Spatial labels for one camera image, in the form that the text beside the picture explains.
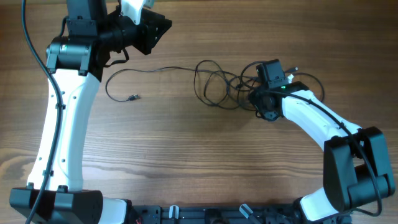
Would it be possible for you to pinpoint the black USB cable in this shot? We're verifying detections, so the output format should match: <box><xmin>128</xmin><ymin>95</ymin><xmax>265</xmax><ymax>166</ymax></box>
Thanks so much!
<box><xmin>226</xmin><ymin>60</ymin><xmax>325</xmax><ymax>111</ymax></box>
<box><xmin>104</xmin><ymin>59</ymin><xmax>249</xmax><ymax>110</ymax></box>

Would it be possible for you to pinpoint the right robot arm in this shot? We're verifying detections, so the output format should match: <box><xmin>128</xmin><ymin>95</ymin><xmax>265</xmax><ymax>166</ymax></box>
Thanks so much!
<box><xmin>248</xmin><ymin>59</ymin><xmax>396</xmax><ymax>223</ymax></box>

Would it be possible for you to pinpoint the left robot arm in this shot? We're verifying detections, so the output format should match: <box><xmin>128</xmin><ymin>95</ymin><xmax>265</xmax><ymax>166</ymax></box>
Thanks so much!
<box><xmin>9</xmin><ymin>1</ymin><xmax>172</xmax><ymax>223</ymax></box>

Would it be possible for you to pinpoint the left camera black cable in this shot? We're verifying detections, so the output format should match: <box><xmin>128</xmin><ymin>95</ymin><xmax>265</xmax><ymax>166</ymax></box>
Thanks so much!
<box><xmin>21</xmin><ymin>0</ymin><xmax>65</xmax><ymax>224</ymax></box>

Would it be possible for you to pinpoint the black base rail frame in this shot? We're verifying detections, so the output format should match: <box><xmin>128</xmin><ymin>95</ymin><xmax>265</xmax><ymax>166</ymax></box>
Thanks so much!
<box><xmin>126</xmin><ymin>204</ymin><xmax>311</xmax><ymax>224</ymax></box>

